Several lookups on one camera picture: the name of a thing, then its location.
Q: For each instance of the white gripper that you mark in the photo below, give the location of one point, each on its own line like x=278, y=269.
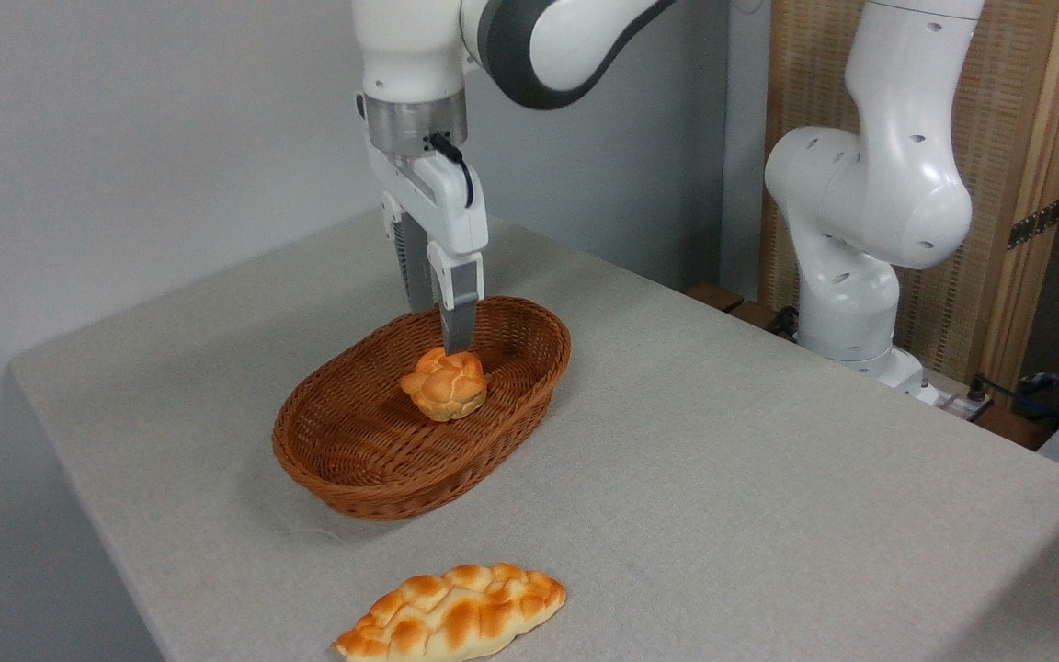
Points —
x=442, y=202

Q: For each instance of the dark metal screen hinge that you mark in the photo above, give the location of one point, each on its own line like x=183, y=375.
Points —
x=1035, y=223

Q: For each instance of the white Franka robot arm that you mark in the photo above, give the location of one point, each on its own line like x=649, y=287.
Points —
x=888, y=184

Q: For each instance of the round knotted bread roll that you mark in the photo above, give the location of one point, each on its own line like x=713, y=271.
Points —
x=445, y=391

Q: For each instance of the brown wicker basket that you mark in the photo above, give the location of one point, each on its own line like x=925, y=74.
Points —
x=355, y=441

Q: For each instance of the long braided bread loaf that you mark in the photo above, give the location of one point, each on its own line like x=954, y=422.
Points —
x=456, y=616

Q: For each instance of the grey tablecloth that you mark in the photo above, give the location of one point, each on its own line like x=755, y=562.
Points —
x=768, y=515

